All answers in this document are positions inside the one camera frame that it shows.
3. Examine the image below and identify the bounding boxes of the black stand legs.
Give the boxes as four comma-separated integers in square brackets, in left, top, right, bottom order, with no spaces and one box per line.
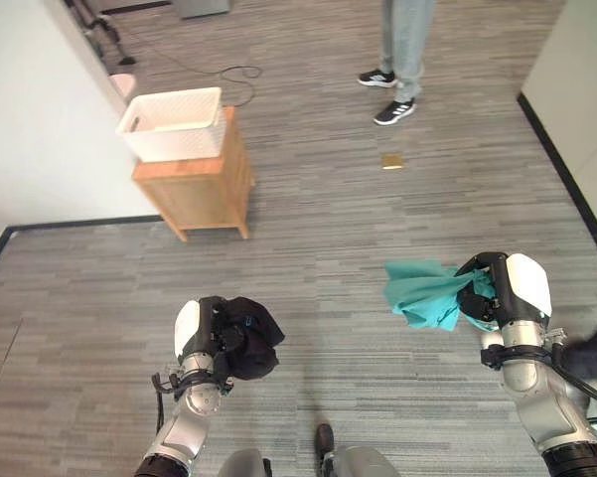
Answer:
[64,0,138,68]

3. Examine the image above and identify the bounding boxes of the wooden side table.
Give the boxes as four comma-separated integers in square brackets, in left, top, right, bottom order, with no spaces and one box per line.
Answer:
[131,104,256,243]

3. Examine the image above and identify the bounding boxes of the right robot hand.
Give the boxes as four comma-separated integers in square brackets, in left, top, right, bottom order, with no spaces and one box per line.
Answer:
[454,251,553,333]

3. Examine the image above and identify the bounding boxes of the pink stool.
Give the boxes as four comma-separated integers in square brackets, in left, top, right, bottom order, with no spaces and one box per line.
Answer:
[108,73,138,103]

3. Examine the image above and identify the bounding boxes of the person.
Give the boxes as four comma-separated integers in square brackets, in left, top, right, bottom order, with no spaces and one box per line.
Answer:
[357,0,437,127]

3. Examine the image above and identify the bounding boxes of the black garment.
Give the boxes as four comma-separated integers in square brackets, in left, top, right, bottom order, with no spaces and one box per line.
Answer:
[217,296,286,382]

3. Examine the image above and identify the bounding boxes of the black cloth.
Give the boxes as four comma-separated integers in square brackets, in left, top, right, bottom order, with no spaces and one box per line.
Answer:
[564,310,597,387]

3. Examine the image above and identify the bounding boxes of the black cable on floor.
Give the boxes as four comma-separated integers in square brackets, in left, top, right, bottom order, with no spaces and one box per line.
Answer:
[128,29,261,106]

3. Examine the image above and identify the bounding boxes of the white plastic laundry basket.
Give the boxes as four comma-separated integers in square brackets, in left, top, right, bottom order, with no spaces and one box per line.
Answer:
[115,86,224,163]

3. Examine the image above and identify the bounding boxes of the grey cabinet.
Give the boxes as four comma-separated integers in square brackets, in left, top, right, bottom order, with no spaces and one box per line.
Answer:
[175,0,230,21]

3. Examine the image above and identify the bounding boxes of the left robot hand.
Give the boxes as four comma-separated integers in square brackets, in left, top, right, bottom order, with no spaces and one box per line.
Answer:
[173,295,246,381]

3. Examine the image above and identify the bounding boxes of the teal garment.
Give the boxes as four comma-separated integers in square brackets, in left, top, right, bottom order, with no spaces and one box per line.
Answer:
[383,258,498,334]

